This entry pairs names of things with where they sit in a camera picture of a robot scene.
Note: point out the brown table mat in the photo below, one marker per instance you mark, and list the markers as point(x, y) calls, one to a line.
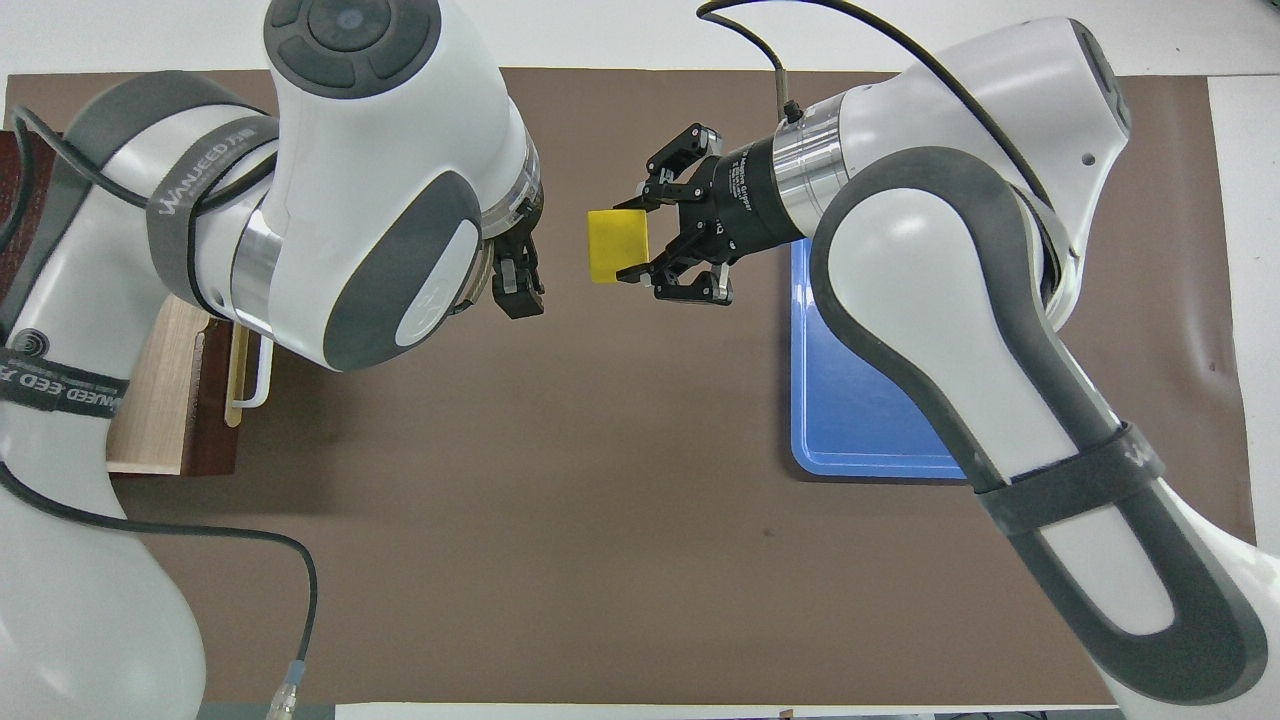
point(600, 500)

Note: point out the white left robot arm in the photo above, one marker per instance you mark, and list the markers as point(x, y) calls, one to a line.
point(380, 150)

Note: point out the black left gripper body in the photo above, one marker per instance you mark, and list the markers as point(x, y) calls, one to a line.
point(525, 230)

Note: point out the yellow cube block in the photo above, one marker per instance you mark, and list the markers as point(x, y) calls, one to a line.
point(618, 246)

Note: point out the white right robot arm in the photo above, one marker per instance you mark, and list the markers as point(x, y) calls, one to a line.
point(930, 330)

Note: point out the blue plastic tray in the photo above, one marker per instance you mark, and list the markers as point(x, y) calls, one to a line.
point(860, 400)

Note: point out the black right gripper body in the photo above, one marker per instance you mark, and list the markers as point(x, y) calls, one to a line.
point(745, 200)

